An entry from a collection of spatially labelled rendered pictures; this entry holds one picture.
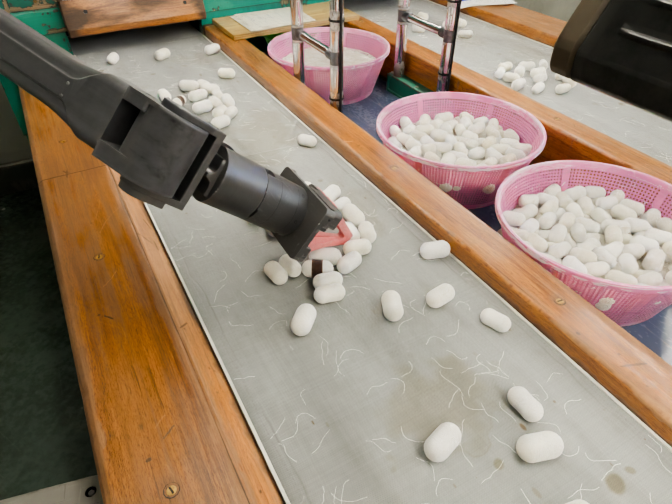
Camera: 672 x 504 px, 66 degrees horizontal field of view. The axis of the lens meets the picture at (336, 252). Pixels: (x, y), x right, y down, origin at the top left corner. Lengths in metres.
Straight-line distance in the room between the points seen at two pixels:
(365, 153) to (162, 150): 0.39
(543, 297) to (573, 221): 0.19
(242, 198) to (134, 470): 0.24
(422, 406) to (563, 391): 0.13
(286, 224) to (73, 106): 0.22
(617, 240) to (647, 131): 0.35
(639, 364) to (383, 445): 0.24
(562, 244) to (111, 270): 0.53
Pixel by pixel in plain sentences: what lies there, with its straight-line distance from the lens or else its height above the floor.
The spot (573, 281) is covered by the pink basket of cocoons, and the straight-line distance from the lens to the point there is 0.63.
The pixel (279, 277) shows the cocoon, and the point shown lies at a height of 0.76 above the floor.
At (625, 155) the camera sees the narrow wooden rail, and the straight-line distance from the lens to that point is 0.88.
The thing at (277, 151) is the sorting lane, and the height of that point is 0.74.
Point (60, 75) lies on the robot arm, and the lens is 0.51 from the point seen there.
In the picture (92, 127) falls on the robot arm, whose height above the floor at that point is 0.95.
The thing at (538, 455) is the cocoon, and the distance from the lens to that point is 0.46.
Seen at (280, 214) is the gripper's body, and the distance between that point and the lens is 0.52.
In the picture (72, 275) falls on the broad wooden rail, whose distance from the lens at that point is 0.62.
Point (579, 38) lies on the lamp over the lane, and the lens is 0.29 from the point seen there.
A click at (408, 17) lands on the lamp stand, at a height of 0.84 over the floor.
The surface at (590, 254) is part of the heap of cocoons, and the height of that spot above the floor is 0.74.
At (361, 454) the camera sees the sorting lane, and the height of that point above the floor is 0.74.
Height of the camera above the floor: 1.14
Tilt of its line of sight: 40 degrees down
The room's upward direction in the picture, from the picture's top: straight up
